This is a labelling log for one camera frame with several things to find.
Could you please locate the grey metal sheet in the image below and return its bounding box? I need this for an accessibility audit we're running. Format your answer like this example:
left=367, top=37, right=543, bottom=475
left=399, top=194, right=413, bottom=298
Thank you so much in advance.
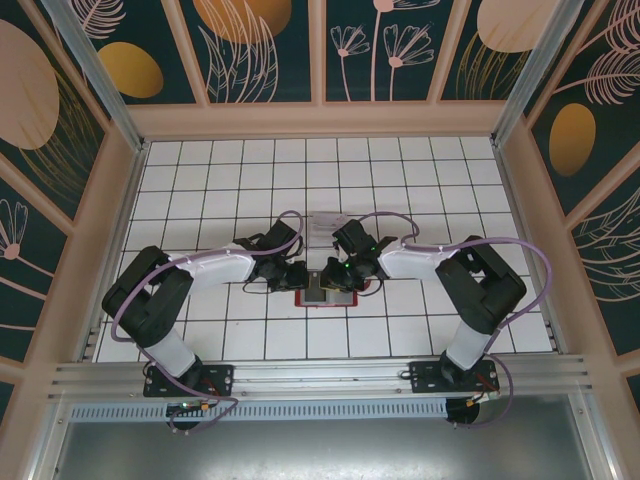
left=29, top=392, right=616, bottom=480

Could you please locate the red card holder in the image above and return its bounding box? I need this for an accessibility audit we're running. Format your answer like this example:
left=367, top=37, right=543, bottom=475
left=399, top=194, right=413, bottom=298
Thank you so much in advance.
left=292, top=272, right=359, bottom=309

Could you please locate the aluminium frame post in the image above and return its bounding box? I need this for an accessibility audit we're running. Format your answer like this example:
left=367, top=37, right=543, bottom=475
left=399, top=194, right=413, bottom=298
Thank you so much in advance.
left=489, top=0, right=589, bottom=147
left=42, top=0, right=149, bottom=154

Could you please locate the slotted grey cable duct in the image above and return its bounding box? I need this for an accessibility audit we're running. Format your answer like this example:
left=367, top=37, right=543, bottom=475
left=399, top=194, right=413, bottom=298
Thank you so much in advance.
left=67, top=399, right=451, bottom=422

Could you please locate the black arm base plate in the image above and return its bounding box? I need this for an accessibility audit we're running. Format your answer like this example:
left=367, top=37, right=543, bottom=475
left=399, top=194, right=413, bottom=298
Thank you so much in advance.
left=143, top=363, right=236, bottom=399
left=408, top=359, right=501, bottom=396

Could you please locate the aluminium mounting rail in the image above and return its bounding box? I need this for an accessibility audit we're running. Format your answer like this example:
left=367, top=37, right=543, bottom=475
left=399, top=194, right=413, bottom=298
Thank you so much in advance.
left=47, top=353, right=596, bottom=401

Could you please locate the clear acrylic tray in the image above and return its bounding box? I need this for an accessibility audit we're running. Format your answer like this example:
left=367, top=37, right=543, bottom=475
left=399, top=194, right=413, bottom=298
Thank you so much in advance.
left=305, top=211, right=349, bottom=251

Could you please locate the small circuit board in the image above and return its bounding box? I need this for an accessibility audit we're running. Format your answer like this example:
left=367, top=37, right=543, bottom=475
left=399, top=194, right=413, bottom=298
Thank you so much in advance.
left=166, top=399, right=211, bottom=420

